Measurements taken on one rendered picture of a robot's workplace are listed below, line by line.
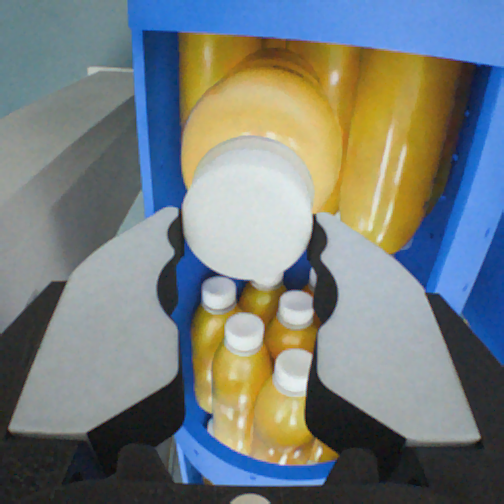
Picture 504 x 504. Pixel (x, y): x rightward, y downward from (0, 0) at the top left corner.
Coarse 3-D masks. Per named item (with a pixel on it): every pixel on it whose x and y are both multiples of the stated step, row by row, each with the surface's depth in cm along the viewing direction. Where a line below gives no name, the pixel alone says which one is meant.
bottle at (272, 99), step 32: (256, 64) 17; (288, 64) 18; (224, 96) 14; (256, 96) 14; (288, 96) 14; (320, 96) 16; (192, 128) 15; (224, 128) 13; (256, 128) 13; (288, 128) 13; (320, 128) 14; (192, 160) 14; (288, 160) 12; (320, 160) 14; (320, 192) 14
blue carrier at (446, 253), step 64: (128, 0) 20; (192, 0) 16; (256, 0) 14; (320, 0) 14; (384, 0) 13; (448, 0) 13; (448, 192) 35; (192, 256) 45; (448, 256) 21; (192, 384) 55; (192, 448) 38
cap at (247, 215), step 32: (224, 160) 11; (256, 160) 11; (192, 192) 11; (224, 192) 11; (256, 192) 11; (288, 192) 11; (192, 224) 12; (224, 224) 12; (256, 224) 11; (288, 224) 11; (224, 256) 12; (256, 256) 12; (288, 256) 12
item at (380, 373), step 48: (336, 240) 10; (336, 288) 9; (384, 288) 9; (336, 336) 7; (384, 336) 7; (432, 336) 7; (336, 384) 6; (384, 384) 6; (432, 384) 6; (336, 432) 7; (384, 432) 6; (432, 432) 6; (384, 480) 6
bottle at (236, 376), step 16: (224, 352) 41; (240, 352) 39; (256, 352) 40; (224, 368) 40; (240, 368) 40; (256, 368) 40; (272, 368) 42; (224, 384) 41; (240, 384) 40; (256, 384) 40; (224, 400) 42; (240, 400) 41; (224, 416) 44; (240, 416) 43; (224, 432) 46; (240, 432) 45; (240, 448) 47
